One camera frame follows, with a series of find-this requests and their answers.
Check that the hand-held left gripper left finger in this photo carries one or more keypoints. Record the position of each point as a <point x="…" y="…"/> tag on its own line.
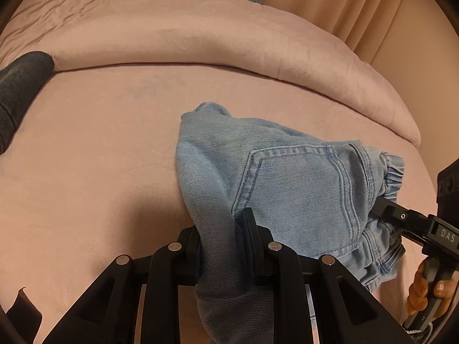
<point x="187" y="254"/>

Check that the pink folded duvet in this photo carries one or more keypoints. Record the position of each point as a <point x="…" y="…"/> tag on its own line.
<point x="179" y="32"/>

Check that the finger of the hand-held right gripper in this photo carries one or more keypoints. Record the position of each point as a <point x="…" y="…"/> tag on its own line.
<point x="398" y="218"/>

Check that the dark grey cloth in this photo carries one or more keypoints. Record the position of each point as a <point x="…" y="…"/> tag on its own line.
<point x="18" y="86"/>

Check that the person's right hand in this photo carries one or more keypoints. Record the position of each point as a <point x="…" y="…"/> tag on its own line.
<point x="439" y="294"/>

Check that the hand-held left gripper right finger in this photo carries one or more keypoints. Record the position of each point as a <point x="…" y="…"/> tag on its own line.
<point x="251" y="243"/>

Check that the beige curtain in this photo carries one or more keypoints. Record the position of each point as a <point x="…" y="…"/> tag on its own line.
<point x="376" y="14"/>

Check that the black flat object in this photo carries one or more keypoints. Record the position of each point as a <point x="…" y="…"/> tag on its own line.
<point x="25" y="315"/>

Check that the light blue denim pants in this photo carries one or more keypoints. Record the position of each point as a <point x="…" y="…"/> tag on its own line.
<point x="287" y="193"/>

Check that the pink bed sheet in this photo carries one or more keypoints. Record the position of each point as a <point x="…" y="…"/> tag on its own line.
<point x="89" y="150"/>

